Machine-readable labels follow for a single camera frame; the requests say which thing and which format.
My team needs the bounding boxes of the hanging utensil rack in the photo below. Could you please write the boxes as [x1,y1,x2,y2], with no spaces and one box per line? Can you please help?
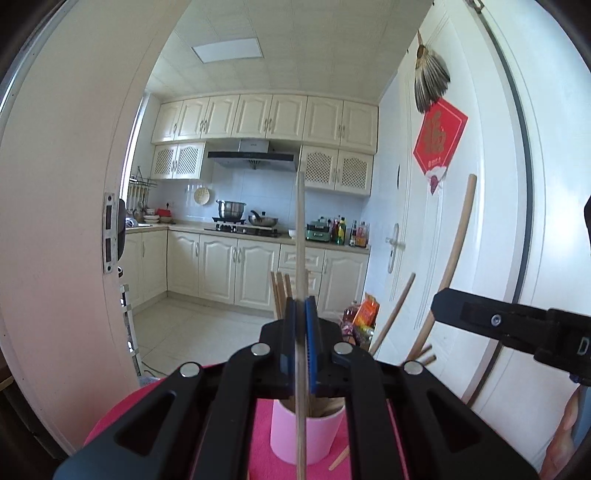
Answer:
[129,166,158,217]

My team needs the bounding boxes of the cooking oil bottle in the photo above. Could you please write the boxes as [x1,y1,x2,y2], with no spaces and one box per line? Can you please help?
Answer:
[342,302,361,333]

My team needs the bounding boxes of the steel cooking pot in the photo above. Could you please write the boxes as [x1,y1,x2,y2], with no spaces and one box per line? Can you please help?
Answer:
[216,200,247,220]

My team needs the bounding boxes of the feather fan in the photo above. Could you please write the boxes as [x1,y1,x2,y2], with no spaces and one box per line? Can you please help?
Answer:
[413,32,451,114]

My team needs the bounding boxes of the orange snack bag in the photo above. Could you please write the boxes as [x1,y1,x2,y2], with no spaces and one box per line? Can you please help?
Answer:
[353,293,382,328]

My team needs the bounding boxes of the cream kitchen cabinets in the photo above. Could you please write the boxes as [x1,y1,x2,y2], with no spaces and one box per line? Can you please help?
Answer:
[121,226,371,319]
[150,93,379,197]

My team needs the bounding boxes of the bunch of wooden chopsticks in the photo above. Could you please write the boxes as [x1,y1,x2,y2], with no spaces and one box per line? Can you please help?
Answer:
[270,271,295,320]

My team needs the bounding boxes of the light wooden chopstick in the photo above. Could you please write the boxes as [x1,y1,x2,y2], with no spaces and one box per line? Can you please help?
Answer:
[295,171,309,480]

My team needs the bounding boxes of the gas stove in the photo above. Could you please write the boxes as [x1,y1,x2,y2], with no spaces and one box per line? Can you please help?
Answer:
[205,224,282,237]

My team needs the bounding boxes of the cream upper kitchen cabinets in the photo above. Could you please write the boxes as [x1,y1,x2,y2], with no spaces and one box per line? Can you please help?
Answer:
[150,93,379,197]

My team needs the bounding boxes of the round-tipped brown wooden chopstick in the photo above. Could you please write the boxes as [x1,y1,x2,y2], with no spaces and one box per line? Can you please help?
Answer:
[369,272,416,356]

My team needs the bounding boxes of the white closed door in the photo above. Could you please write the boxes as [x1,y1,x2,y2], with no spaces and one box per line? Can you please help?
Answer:
[372,0,591,480]

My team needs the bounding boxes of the pink cup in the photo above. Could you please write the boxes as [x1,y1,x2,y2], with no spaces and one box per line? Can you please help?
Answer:
[270,397,346,465]

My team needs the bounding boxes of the long tan wooden chopstick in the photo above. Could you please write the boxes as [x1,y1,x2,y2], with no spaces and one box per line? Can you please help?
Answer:
[405,174,478,365]

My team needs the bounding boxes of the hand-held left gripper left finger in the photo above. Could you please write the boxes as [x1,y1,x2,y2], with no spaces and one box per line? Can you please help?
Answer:
[53,296,298,480]

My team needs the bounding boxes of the white open door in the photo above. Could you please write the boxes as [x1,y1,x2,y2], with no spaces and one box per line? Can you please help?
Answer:
[0,0,185,462]

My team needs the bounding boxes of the red paper door decoration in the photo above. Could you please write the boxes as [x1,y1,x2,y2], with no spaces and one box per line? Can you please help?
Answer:
[412,98,469,195]

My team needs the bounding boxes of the row of condiment bottles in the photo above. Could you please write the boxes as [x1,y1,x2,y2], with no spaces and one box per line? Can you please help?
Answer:
[330,215,370,247]

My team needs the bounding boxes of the green countertop appliance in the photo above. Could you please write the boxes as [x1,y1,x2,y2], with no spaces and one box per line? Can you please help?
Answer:
[305,219,332,243]

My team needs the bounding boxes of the black range hood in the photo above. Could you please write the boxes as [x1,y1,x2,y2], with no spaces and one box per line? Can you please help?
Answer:
[207,140,297,172]

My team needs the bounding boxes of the cream lower kitchen cabinets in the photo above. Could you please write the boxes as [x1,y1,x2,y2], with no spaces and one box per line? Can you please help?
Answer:
[121,226,371,319]

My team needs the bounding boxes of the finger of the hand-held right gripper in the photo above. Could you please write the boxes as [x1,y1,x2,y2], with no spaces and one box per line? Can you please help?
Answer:
[431,287,550,355]

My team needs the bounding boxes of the square ceiling light panel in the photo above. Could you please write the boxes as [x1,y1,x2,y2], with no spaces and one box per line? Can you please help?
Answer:
[191,44,264,63]

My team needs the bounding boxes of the metal door lock plate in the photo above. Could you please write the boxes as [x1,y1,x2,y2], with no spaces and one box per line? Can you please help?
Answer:
[104,191,118,276]

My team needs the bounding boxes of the pink round table mat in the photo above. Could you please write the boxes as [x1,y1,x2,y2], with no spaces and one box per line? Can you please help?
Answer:
[83,362,411,480]

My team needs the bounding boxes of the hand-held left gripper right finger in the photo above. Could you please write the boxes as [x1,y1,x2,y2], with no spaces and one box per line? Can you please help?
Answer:
[305,296,539,480]

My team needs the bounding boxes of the person's right forearm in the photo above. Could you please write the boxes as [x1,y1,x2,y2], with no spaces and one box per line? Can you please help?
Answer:
[545,383,589,480]

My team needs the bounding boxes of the dark wok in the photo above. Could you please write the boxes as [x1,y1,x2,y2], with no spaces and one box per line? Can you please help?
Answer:
[248,210,280,228]

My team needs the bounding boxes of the white door handle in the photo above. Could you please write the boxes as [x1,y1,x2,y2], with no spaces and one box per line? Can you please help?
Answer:
[385,224,407,273]

